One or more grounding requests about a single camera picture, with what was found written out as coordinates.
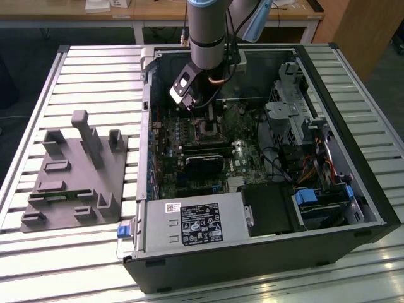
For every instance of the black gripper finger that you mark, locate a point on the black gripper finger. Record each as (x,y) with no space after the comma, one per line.
(211,115)

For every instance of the silver CPU plate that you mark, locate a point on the silver CPU plate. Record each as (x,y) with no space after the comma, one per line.
(212,129)

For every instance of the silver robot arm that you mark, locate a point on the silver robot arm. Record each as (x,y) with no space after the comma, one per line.
(206,31)

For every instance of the CPU socket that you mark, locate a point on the CPU socket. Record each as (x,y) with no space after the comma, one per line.
(217,139)

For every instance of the black RAM stick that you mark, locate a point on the black RAM stick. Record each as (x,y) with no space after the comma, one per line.
(208,146)

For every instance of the black graphics card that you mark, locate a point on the black graphics card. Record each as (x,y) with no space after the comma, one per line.
(205,164)

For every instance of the green motherboard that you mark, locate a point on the green motherboard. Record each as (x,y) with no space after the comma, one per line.
(246,158)

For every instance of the metal drive cage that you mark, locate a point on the metal drive cage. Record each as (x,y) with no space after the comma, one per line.
(284,113)

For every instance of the silver chipset heatsink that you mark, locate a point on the silver chipset heatsink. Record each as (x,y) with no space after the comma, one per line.
(236,183)

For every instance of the black plastic shroud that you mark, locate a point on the black plastic shroud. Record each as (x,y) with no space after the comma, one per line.
(268,208)

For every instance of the grey power supply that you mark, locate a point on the grey power supply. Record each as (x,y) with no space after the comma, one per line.
(158,221)

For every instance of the white labelled box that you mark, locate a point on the white labelled box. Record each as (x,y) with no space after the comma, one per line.
(120,3)

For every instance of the hard disk in blue carrier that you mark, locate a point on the hard disk in blue carrier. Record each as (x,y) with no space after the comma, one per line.
(304,197)

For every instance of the blue case latch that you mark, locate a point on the blue case latch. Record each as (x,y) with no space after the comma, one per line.
(123,230)

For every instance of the grey parts rack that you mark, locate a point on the grey parts rack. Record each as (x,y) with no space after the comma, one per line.
(79,176)

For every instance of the black PC case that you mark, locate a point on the black PC case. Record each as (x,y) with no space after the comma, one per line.
(221,271)

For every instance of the blue plastic clip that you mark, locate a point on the blue plastic clip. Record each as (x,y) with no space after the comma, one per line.
(348,194)

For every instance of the wooden desk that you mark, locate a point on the wooden desk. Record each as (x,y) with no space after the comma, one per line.
(63,15)

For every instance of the wooden cabinet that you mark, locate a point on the wooden cabinet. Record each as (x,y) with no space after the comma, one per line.
(363,31)

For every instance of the green RAM stick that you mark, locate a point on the green RAM stick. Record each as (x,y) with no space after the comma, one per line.
(57,196)

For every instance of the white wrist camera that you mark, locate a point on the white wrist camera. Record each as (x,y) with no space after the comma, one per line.
(184,83)

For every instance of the grey case bracket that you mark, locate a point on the grey case bracket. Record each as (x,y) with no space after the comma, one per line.
(147,58)

